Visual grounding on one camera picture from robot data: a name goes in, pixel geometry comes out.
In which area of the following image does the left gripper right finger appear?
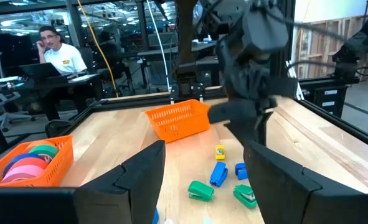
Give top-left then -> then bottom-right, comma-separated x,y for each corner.
244,140 -> 368,224

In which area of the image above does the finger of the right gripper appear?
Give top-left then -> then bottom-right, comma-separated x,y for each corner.
225,111 -> 273,147
207,98 -> 278,124

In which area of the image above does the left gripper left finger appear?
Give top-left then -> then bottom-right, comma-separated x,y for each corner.
74,139 -> 166,224

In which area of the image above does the yellow mini stapler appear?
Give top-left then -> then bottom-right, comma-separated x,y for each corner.
215,144 -> 226,161

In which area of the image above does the green mini stapler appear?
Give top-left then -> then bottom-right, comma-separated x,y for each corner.
233,184 -> 258,210
187,180 -> 215,202

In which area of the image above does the orange plastic basket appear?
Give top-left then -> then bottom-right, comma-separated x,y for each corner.
0,134 -> 75,188
144,98 -> 210,144

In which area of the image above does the green tape roll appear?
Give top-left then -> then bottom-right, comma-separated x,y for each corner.
27,144 -> 59,162

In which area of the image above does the orange tape roll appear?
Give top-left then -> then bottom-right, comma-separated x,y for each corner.
24,140 -> 57,150

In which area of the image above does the red tape roll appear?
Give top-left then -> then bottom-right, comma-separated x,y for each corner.
7,157 -> 49,175

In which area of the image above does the pink tape roll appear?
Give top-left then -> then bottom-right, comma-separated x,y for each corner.
0,164 -> 45,184

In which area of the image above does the blue tape roll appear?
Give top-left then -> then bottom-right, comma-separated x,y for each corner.
2,152 -> 44,175

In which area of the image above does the wooden crate panel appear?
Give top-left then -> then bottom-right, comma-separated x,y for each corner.
295,17 -> 351,78

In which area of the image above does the black drawer cabinet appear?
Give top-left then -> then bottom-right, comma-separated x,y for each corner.
298,76 -> 361,119

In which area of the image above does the person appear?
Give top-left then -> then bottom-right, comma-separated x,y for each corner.
35,26 -> 90,122

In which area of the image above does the black laptop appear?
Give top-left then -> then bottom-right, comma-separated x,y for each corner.
18,62 -> 63,81

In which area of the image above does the grey office chair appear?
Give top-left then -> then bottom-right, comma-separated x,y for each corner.
0,91 -> 37,133

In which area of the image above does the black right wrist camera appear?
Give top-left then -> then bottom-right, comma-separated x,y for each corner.
242,4 -> 290,53

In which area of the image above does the white cable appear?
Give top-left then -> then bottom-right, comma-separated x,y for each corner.
145,0 -> 172,93

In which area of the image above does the yellow power cable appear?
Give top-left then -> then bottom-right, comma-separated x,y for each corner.
77,0 -> 120,98

